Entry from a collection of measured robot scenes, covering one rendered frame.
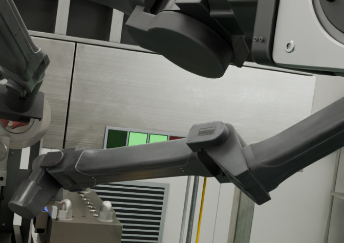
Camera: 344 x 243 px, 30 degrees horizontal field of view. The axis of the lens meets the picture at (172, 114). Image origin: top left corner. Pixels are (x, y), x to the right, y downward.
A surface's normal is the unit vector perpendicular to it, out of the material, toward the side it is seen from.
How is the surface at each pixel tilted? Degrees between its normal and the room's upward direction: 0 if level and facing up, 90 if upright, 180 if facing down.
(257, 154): 45
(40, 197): 81
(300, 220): 90
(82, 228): 90
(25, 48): 109
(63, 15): 90
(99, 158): 56
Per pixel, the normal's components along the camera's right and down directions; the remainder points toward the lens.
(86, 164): -0.44, -0.62
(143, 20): -0.30, -0.43
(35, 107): 0.40, -0.52
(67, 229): 0.29, 0.09
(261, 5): -0.77, -0.07
